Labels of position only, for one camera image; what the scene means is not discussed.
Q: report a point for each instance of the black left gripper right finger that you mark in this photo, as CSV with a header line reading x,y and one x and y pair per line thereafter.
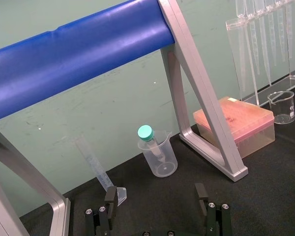
x,y
215,218

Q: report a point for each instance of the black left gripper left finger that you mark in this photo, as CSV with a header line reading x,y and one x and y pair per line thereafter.
x,y
111,204

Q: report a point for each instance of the clear plastic pipette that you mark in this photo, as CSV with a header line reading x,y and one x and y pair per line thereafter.
x,y
255,49
281,39
241,9
265,59
273,44
288,32

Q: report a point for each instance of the clear plastic beaker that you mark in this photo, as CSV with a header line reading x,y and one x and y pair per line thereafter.
x,y
163,164

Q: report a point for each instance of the small glass beaker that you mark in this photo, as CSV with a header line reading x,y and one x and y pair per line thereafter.
x,y
282,110

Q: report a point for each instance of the pink lidded pipette tip box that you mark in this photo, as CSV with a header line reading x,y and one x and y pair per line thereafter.
x,y
248,120

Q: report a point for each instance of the blue cylinder roll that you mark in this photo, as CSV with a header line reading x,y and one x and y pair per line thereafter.
x,y
76,64

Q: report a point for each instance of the centrifuge tube with teal cap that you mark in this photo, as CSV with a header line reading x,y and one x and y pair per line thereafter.
x,y
146,134

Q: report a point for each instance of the clear plastic graduated cylinder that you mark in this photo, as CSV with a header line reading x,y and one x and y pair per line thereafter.
x,y
98,169

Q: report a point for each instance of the grey metal triangular frame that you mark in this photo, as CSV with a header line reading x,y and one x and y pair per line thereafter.
x,y
201,98
56,211

